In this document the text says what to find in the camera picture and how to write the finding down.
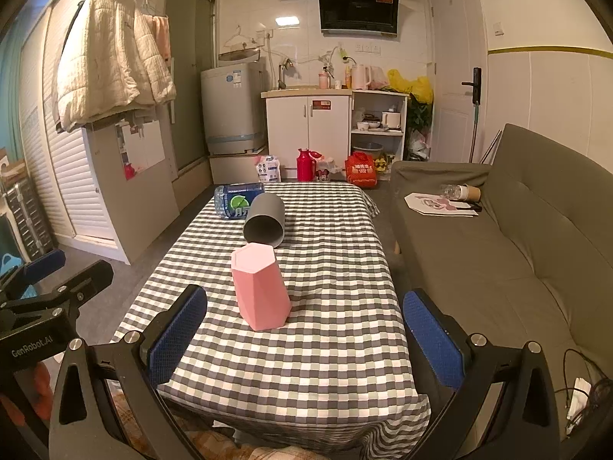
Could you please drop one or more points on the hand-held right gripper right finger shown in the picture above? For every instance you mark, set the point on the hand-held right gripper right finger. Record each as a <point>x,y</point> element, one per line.
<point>433,340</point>

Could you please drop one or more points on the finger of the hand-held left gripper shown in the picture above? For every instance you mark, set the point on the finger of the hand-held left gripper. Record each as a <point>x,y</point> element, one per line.
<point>45,261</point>
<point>86,278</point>

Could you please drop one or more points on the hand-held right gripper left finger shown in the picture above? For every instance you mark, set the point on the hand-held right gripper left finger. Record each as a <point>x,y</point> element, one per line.
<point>176,338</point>

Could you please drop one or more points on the pink hexagonal cup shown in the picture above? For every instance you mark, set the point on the pink hexagonal cup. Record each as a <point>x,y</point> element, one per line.
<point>261,292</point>

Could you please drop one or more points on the grey cup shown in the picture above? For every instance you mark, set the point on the grey cup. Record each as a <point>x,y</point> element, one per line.
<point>268,211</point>

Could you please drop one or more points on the brown paper cup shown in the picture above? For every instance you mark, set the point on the brown paper cup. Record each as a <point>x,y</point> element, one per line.
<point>470,192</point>

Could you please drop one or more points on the blue plastic basket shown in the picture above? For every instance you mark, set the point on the blue plastic basket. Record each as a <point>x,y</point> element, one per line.
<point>10,266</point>

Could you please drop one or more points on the grey suitcase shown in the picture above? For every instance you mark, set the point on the grey suitcase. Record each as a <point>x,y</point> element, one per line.
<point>26,223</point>

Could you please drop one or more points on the white louvred wardrobe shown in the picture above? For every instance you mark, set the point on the white louvred wardrobe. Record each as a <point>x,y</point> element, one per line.
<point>72,177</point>

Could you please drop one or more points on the olive green sofa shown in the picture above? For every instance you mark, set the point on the olive green sofa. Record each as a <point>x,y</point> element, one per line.
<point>479,258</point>

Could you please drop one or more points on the grey checkered tablecloth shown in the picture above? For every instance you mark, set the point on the grey checkered tablecloth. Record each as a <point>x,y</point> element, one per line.
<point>311,350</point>

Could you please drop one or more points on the printed paper card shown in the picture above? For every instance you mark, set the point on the printed paper card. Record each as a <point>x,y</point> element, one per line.
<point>431,205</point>

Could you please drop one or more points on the blue water bottle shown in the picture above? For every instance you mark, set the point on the blue water bottle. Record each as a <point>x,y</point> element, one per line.
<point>234,202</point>

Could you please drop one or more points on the clear plastic bottle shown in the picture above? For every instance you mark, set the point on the clear plastic bottle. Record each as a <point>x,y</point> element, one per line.
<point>450,191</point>

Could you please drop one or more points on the white power strip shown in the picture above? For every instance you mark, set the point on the white power strip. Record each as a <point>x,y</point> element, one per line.
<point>578,395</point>

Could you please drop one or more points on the red shopping bag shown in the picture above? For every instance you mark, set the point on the red shopping bag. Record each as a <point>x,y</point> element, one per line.
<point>361,172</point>

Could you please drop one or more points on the white blue detergent pouch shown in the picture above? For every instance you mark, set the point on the white blue detergent pouch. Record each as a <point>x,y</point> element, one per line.
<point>268,170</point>

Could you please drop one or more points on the cartoon mouse bag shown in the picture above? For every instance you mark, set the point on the cartoon mouse bag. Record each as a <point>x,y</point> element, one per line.
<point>328,168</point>

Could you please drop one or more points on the grey plastic basin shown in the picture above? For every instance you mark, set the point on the grey plastic basin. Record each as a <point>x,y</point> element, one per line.
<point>368,149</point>

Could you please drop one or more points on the red thermos flask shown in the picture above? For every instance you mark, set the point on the red thermos flask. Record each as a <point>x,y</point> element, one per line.
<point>304,166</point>

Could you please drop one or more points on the white quilted jacket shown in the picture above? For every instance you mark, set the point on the white quilted jacket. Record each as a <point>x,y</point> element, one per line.
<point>110,57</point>

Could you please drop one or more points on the frosted glass door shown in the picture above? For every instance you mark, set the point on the frosted glass door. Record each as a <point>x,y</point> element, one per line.
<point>189,81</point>

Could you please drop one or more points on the green leafy vegetables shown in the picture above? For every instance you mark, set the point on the green leafy vegetables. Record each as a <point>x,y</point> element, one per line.
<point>419,115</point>

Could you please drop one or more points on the grey washing machine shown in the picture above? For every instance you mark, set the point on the grey washing machine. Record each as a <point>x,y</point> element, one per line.
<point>232,105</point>

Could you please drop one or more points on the white kitchen cabinet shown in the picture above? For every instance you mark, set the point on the white kitchen cabinet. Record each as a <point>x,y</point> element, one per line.
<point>306,129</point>

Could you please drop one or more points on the pink hanging garment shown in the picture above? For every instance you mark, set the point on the pink hanging garment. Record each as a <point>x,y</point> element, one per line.
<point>163,38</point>

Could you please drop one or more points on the yellow plastic bag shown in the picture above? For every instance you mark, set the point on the yellow plastic bag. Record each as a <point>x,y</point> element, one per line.
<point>416,87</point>

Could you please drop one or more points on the basin on washing machine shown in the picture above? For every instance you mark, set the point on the basin on washing machine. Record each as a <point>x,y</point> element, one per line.
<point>238,56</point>

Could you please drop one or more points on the pink kettle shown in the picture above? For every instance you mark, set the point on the pink kettle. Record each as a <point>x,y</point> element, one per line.
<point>359,77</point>

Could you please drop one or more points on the white door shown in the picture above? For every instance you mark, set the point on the white door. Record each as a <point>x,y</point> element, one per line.
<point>452,57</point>

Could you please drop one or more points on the metal faucet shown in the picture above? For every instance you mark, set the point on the metal faucet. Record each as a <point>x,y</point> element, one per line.
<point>286,69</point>

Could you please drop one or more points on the black range hood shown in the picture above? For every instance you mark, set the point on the black range hood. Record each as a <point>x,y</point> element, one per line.
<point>359,7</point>

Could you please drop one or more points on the wall socket strip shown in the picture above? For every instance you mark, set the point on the wall socket strip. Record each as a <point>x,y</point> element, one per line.
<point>368,48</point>

